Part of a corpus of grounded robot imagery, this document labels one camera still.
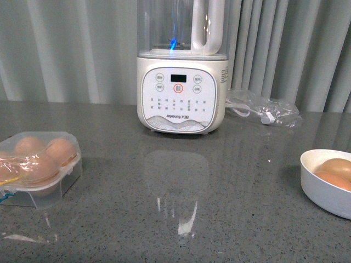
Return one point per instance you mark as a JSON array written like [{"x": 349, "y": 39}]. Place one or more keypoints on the brown egg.
[
  {"x": 10, "y": 168},
  {"x": 61, "y": 150},
  {"x": 334, "y": 179},
  {"x": 40, "y": 170},
  {"x": 29, "y": 145}
]

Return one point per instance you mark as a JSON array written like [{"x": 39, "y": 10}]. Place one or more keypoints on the clear plastic egg box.
[{"x": 46, "y": 196}]

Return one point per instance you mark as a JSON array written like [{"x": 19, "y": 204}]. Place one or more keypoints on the brown egg in bowl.
[{"x": 334, "y": 179}]

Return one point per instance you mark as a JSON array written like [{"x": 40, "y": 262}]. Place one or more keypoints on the pale egg in bowl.
[{"x": 336, "y": 166}]

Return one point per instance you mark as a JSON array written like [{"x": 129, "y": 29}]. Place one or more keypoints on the white soy milk blender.
[{"x": 182, "y": 65}]

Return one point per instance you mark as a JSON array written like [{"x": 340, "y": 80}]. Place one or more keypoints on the clear plastic bag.
[{"x": 274, "y": 112}]

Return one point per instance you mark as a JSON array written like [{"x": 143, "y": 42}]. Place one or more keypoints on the white round bowl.
[{"x": 327, "y": 196}]

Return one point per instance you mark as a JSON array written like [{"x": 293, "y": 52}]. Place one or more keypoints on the blue rubber band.
[{"x": 6, "y": 194}]

